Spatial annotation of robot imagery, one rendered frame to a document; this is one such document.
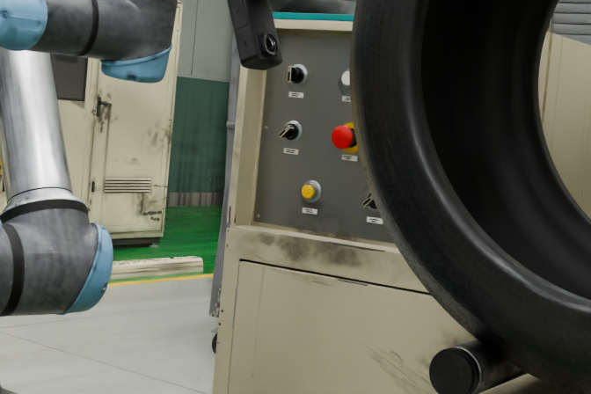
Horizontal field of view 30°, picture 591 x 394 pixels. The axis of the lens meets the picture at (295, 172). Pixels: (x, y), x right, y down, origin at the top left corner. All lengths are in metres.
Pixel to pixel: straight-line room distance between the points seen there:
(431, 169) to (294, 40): 1.06
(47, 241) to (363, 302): 0.62
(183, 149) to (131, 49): 10.82
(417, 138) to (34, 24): 0.45
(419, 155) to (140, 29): 0.42
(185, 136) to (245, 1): 10.91
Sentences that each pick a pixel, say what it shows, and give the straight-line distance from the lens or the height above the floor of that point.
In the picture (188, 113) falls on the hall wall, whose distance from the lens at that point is 12.07.
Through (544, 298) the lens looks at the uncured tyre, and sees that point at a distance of 0.89.
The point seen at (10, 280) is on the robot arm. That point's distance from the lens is 1.37.
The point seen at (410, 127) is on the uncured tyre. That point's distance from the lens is 0.93.
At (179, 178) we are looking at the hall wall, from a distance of 12.06.
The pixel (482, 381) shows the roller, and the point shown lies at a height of 0.90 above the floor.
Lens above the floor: 1.11
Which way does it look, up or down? 3 degrees down
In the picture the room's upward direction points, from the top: 5 degrees clockwise
